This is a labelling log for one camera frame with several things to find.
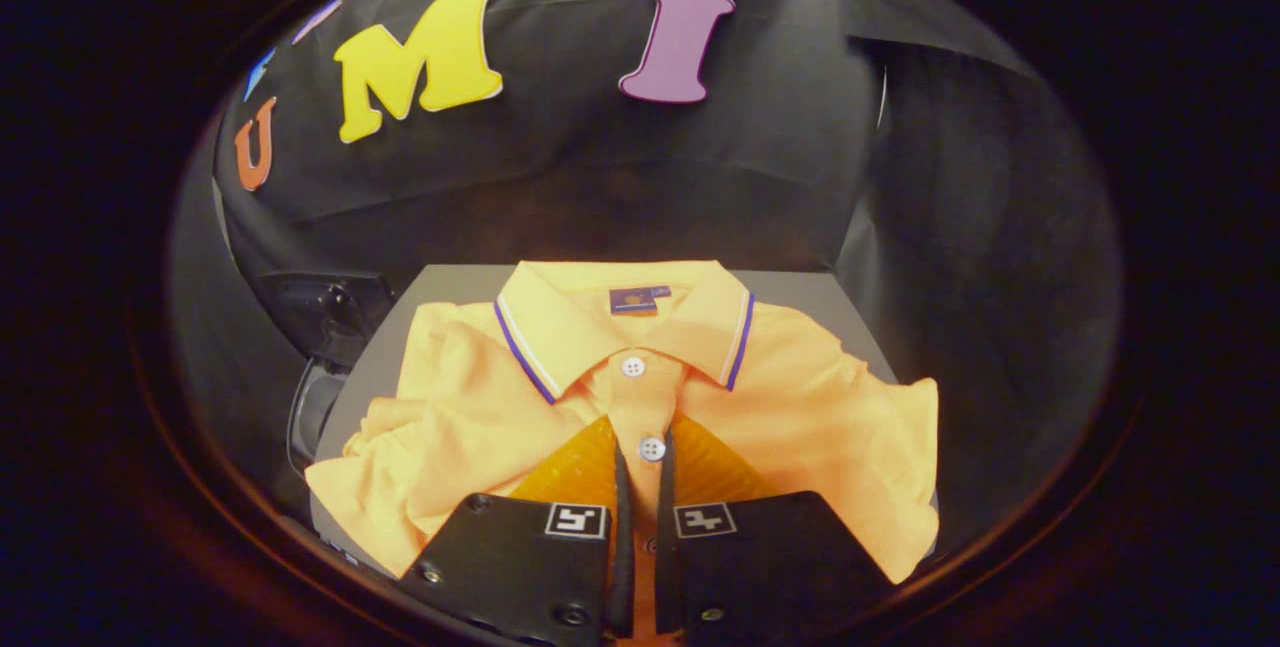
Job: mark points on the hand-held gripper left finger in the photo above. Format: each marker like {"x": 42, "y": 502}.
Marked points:
{"x": 520, "y": 557}

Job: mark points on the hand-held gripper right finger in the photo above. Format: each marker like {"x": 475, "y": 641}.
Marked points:
{"x": 770, "y": 557}

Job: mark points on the orange polo shirt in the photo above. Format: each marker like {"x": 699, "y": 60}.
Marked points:
{"x": 470, "y": 407}

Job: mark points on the dark washing machine lid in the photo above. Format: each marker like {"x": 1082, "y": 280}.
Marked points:
{"x": 325, "y": 312}

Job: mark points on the grey cabinet with dark trim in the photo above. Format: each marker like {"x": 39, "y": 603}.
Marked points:
{"x": 460, "y": 282}

